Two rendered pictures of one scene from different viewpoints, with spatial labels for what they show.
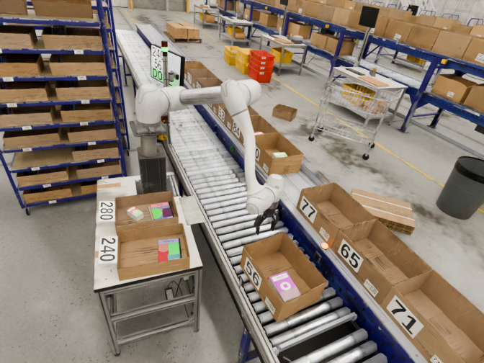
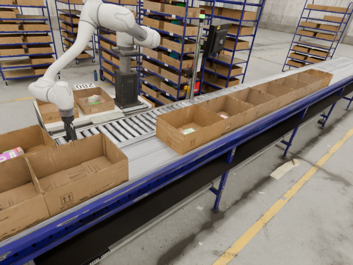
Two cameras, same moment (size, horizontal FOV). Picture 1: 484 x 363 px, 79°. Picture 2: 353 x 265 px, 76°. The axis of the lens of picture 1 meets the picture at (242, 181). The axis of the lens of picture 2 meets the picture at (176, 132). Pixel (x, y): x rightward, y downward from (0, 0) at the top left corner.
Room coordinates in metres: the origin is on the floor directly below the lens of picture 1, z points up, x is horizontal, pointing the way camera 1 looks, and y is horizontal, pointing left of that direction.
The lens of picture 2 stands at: (1.71, -1.56, 1.78)
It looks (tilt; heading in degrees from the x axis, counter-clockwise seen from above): 32 degrees down; 74
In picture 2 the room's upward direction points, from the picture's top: 6 degrees clockwise
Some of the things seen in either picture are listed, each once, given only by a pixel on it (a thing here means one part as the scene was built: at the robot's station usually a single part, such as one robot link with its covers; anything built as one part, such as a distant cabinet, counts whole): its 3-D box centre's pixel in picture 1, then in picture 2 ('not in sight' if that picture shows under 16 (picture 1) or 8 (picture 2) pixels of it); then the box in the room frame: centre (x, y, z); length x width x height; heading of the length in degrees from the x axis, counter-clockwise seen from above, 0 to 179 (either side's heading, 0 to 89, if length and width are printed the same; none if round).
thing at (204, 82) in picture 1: (212, 89); (288, 89); (3.55, 0.51, 0.96); 0.39 x 0.29 x 0.17; 29
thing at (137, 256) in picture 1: (153, 249); (56, 106); (1.13, 0.46, 0.80); 0.38 x 0.28 x 0.10; 112
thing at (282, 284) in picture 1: (284, 289); (3, 163); (0.99, -0.31, 0.79); 0.16 x 0.11 x 0.07; 29
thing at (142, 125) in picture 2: (224, 188); (147, 129); (1.92, 0.14, 0.72); 0.52 x 0.05 x 0.05; 119
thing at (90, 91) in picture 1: (83, 87); (180, 44); (2.50, 1.51, 1.19); 0.40 x 0.30 x 0.10; 119
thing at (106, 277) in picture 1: (142, 218); (94, 104); (1.44, 0.64, 0.74); 1.00 x 0.58 x 0.03; 25
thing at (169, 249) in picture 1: (169, 251); not in sight; (1.17, 0.37, 0.76); 0.19 x 0.14 x 0.02; 19
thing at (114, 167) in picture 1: (98, 163); (174, 99); (2.49, 1.51, 0.39); 0.40 x 0.30 x 0.10; 119
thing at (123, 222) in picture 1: (146, 212); (93, 100); (1.43, 0.60, 0.80); 0.38 x 0.28 x 0.10; 114
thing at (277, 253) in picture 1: (280, 273); (16, 154); (1.06, -0.28, 0.83); 0.39 x 0.29 x 0.17; 34
